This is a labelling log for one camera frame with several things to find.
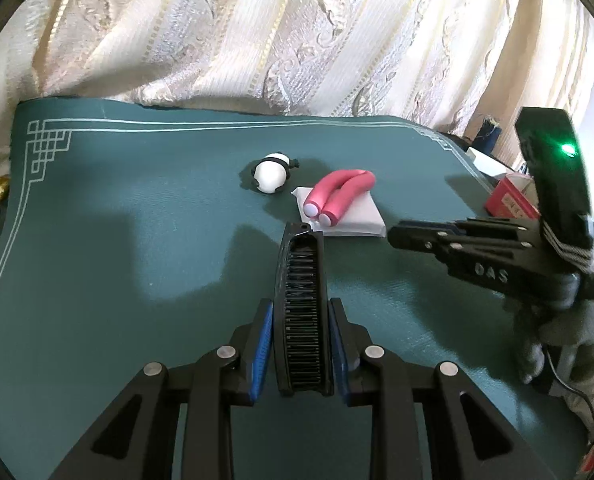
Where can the white power strip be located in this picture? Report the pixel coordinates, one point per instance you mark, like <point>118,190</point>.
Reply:
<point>488,165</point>

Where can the cream patterned curtain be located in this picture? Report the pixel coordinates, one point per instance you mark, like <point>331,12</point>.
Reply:
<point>444,64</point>

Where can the green desk mat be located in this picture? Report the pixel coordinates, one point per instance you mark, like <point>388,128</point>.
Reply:
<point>140,240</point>

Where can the black folding comb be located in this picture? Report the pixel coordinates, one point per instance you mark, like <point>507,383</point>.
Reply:
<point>301,341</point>

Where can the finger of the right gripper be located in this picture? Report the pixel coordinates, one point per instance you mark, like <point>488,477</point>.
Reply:
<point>441,238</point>
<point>498,228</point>

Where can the white folded packet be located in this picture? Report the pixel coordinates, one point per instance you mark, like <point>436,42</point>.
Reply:
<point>362,219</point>

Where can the red tin storage box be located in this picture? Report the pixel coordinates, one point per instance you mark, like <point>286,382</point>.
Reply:
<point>514,197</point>

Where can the panda figurine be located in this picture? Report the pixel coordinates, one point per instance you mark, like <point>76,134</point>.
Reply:
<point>271,173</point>

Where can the grey gloved right hand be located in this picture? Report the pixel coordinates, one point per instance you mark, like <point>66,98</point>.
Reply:
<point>553,328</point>

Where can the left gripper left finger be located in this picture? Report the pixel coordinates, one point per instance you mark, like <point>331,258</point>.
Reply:
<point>231,376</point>

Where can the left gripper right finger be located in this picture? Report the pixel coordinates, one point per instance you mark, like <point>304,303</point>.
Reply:
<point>369,375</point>

